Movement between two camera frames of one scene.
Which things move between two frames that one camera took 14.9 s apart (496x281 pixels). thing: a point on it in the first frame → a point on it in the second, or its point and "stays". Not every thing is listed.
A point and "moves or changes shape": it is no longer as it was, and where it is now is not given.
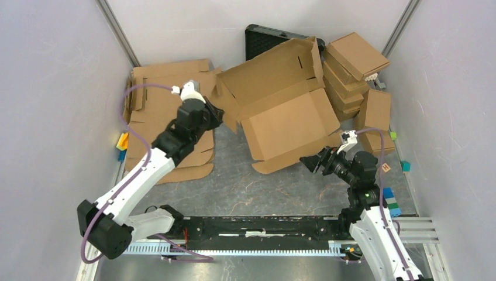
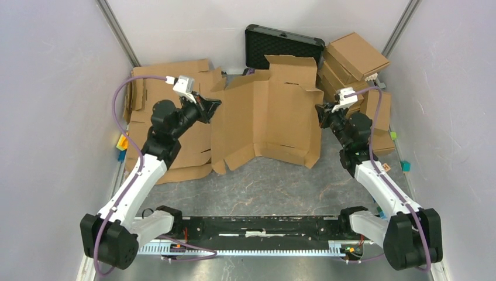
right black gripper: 326,156 → 324,113
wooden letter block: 386,167 stays
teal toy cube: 405,165 stays
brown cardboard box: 277,96 moves or changes shape
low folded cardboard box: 374,139 stays
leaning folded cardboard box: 374,110 stays
